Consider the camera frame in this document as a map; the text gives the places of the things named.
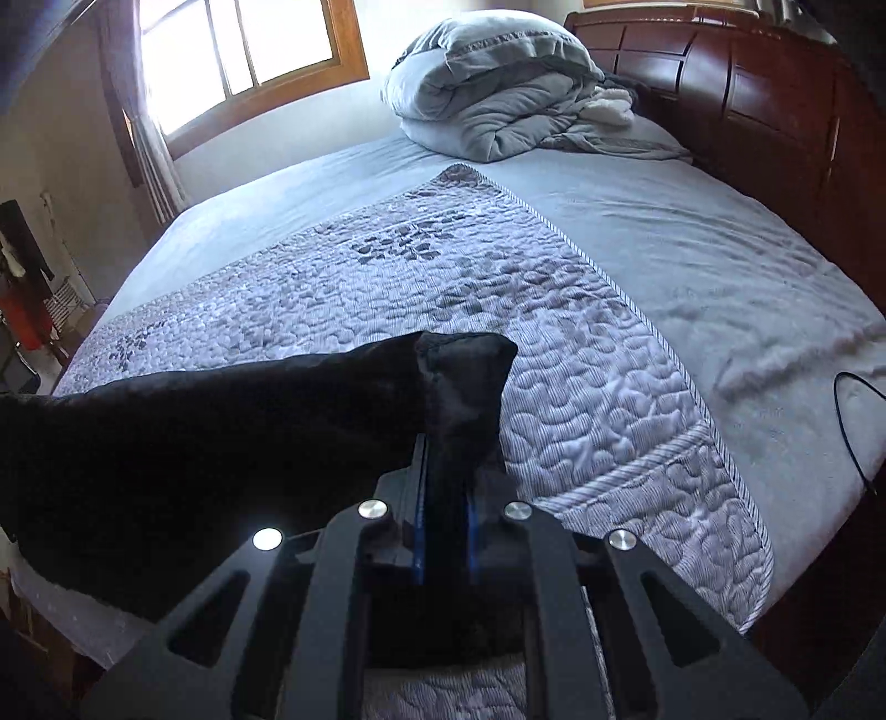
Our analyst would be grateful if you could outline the black pants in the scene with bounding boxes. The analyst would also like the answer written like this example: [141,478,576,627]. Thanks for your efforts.
[2,333,517,621]

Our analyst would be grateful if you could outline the wooden framed window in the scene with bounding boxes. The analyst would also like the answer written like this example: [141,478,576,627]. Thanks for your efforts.
[135,0,369,159]

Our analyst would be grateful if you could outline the black cable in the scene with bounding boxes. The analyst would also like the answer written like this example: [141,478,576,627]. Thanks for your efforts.
[832,370,886,497]

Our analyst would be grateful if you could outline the dark wooden headboard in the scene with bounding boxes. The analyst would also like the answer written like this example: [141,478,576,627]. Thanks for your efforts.
[565,4,884,305]

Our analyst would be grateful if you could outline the grey curtain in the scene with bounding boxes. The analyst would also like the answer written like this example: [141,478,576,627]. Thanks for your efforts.
[97,0,189,227]

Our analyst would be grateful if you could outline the grey quilted bedspread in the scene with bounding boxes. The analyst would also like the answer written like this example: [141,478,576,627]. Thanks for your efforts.
[52,162,777,720]

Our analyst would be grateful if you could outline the light blue bed sheet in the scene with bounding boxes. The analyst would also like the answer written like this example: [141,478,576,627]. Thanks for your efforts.
[110,133,884,597]

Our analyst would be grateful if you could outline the folded grey comforter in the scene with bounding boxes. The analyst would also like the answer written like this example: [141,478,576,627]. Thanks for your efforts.
[382,9,691,163]

